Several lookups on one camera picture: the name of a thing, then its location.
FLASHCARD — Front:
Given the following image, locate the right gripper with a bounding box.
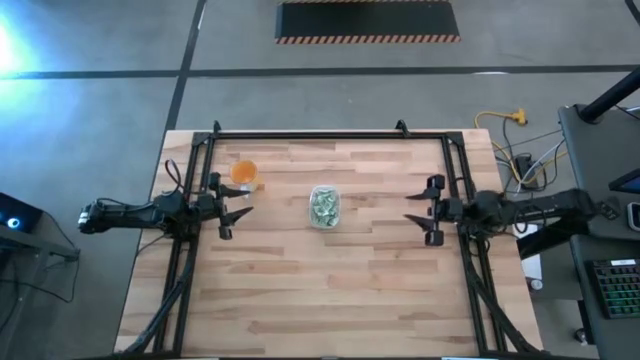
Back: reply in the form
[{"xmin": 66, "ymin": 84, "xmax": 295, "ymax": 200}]
[{"xmin": 403, "ymin": 173, "xmax": 465, "ymax": 247}]

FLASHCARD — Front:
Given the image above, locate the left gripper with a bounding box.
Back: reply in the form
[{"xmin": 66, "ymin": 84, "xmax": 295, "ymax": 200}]
[{"xmin": 197, "ymin": 172, "xmax": 255, "ymax": 241}]

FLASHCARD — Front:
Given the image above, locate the pile of sweetener packets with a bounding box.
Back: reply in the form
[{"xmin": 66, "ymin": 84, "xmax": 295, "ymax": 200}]
[{"xmin": 311, "ymin": 187, "xmax": 340, "ymax": 227}]

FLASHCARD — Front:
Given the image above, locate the yellow ceramic mug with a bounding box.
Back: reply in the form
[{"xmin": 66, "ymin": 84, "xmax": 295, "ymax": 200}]
[{"xmin": 228, "ymin": 158, "xmax": 266, "ymax": 199}]

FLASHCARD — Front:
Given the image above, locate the clear plastic bin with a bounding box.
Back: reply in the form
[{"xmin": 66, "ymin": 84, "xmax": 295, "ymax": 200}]
[{"xmin": 308, "ymin": 183, "xmax": 342, "ymax": 230}]

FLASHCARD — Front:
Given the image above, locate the black power strip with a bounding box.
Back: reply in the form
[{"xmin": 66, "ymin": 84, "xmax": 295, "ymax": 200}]
[{"xmin": 514, "ymin": 153, "xmax": 540, "ymax": 190}]

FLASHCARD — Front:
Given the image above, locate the white paper sheet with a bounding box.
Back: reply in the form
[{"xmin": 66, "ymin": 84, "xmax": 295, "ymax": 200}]
[{"xmin": 512, "ymin": 222, "xmax": 544, "ymax": 281}]

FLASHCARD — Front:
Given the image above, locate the grey desk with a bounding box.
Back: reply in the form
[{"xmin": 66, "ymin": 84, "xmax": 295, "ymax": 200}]
[{"xmin": 558, "ymin": 103, "xmax": 640, "ymax": 241}]

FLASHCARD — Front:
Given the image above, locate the small black controller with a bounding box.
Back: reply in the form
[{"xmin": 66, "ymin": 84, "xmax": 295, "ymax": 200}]
[{"xmin": 597, "ymin": 199, "xmax": 622, "ymax": 221}]

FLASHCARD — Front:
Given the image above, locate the black tablet screen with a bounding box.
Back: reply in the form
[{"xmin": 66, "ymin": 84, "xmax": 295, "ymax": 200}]
[{"xmin": 608, "ymin": 167, "xmax": 640, "ymax": 195}]

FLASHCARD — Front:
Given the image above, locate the black hazard-striped floor mat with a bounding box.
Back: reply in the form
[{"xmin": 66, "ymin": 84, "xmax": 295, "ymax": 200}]
[{"xmin": 274, "ymin": 0, "xmax": 462, "ymax": 45}]

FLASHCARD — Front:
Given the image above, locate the dark metal cart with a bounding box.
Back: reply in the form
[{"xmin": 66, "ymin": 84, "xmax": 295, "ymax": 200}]
[{"xmin": 0, "ymin": 219, "xmax": 81, "ymax": 360}]

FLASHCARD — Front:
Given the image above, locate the black backlit keyboard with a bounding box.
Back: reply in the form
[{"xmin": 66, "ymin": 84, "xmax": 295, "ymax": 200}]
[{"xmin": 584, "ymin": 258, "xmax": 640, "ymax": 320}]

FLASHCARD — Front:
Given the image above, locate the black box with blue light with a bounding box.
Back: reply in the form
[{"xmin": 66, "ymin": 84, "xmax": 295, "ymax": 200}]
[{"xmin": 0, "ymin": 192, "xmax": 44, "ymax": 247}]

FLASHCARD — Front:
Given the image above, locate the black pole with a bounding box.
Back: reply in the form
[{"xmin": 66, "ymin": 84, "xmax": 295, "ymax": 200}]
[{"xmin": 579, "ymin": 67, "xmax": 640, "ymax": 124}]

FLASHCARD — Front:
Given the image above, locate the dark keyboard desk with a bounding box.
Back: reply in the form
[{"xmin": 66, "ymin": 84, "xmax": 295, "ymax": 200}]
[{"xmin": 569, "ymin": 234, "xmax": 640, "ymax": 360}]

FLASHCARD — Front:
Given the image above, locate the looped black cable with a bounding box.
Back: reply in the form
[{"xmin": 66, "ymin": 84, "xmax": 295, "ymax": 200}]
[{"xmin": 163, "ymin": 157, "xmax": 187, "ymax": 197}]

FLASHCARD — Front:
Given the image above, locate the black aluminium table frame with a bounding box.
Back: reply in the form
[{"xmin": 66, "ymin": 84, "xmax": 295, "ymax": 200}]
[{"xmin": 114, "ymin": 119, "xmax": 546, "ymax": 360}]

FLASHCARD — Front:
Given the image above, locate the yellow extension cord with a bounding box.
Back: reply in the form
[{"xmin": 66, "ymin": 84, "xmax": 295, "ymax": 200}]
[{"xmin": 473, "ymin": 108, "xmax": 571, "ymax": 186}]

